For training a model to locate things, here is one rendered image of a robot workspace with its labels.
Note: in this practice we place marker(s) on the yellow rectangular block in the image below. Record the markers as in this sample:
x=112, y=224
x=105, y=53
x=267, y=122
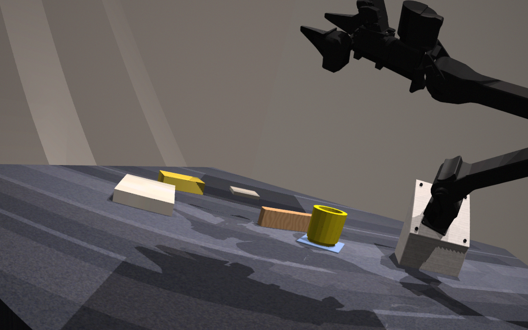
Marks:
x=183, y=183

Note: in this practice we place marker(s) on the yellow cup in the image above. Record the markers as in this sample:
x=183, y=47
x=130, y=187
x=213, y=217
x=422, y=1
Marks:
x=325, y=225

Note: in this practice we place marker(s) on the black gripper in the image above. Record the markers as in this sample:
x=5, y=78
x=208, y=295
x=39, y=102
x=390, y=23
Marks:
x=335, y=46

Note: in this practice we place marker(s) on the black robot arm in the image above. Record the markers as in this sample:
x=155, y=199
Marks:
x=418, y=52

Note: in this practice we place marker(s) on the brown wooden plank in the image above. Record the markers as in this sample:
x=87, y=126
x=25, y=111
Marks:
x=283, y=219

